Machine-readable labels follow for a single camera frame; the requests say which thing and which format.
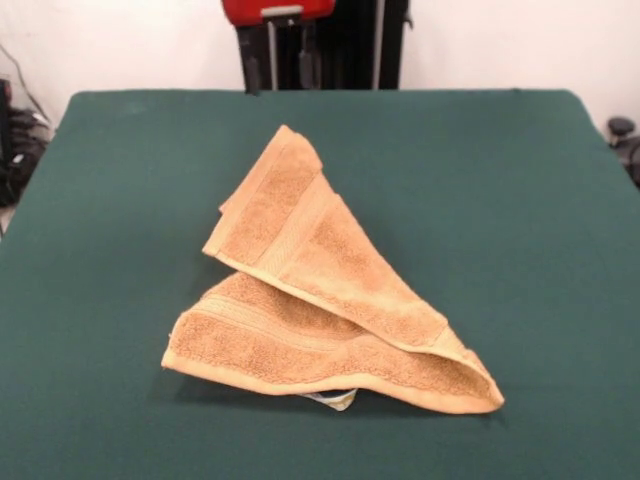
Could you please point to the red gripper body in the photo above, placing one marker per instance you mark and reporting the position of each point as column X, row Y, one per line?
column 240, row 10

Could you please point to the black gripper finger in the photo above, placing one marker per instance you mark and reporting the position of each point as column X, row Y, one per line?
column 307, row 55
column 250, row 55

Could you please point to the tan terry towel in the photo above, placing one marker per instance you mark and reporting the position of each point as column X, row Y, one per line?
column 350, row 280

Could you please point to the dark green table cloth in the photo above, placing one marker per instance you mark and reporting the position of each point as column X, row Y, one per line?
column 500, row 250

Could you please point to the dark stand base foot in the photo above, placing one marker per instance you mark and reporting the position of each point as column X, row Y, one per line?
column 620, row 127

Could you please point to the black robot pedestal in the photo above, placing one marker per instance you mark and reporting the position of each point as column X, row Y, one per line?
column 350, row 50

